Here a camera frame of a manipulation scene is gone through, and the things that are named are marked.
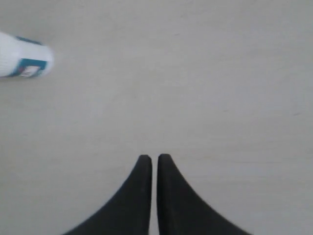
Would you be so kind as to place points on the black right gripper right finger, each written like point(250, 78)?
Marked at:
point(181, 211)

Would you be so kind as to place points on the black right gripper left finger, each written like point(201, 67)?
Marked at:
point(128, 212)

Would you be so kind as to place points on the white bottle teal label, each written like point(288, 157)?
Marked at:
point(24, 57)

